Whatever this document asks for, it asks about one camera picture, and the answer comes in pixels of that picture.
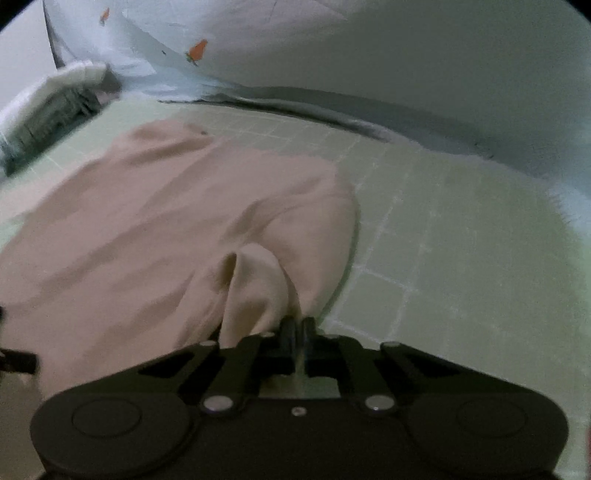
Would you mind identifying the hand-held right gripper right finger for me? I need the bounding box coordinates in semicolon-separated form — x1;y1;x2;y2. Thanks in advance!
301;316;464;417

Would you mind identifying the green grid cutting mat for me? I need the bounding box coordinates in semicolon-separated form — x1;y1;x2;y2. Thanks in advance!
0;88;591;480

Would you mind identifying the light blue carrot printed quilt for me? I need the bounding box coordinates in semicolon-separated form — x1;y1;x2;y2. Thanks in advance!
41;0;591;232

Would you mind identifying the dark grey folded cloth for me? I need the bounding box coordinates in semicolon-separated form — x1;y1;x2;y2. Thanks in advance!
0;85;105;176

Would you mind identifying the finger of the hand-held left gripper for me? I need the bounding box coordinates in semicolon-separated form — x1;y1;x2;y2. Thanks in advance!
0;348;38;374

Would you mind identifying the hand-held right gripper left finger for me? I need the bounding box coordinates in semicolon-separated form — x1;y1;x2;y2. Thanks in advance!
133;316;297;417

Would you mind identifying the beige garment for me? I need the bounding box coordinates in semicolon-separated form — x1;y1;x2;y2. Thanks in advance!
0;119;361;403

